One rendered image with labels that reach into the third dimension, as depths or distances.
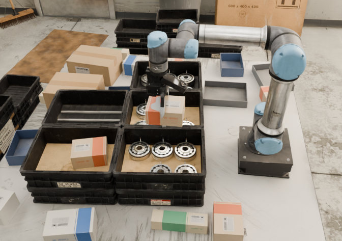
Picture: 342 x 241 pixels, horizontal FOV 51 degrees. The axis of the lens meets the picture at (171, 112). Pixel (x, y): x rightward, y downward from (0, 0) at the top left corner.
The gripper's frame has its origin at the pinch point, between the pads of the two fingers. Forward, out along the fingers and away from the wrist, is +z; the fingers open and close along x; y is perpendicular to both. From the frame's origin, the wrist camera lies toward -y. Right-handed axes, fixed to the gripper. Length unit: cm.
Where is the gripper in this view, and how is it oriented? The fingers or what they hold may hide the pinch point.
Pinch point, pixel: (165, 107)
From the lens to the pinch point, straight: 158.5
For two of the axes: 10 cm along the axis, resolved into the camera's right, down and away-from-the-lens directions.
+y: -9.9, -0.6, 1.2
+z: 0.3, 7.7, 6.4
